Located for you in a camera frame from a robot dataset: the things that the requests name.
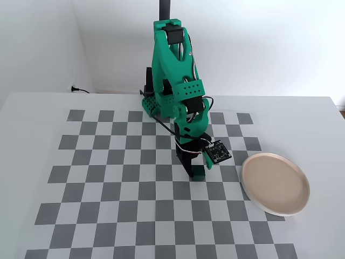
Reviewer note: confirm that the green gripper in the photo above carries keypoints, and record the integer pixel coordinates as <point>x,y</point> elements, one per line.
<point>185,159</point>

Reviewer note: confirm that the dark green dice cube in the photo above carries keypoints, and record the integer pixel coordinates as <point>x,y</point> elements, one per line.
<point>199,174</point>

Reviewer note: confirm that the green perforated robot base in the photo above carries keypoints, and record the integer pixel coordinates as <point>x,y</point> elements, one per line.
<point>149,105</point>

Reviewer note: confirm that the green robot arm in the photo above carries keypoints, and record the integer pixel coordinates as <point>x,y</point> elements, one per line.
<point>167,67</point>

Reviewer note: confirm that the beige round plate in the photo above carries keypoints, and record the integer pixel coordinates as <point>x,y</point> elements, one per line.
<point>275,183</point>

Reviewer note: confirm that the grey checkerboard mat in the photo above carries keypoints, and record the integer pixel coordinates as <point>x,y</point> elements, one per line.
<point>107,189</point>

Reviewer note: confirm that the black vertical pole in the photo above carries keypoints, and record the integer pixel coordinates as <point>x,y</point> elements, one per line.
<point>165,9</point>

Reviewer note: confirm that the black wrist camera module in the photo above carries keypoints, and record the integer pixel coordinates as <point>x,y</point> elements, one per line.
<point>219,152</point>

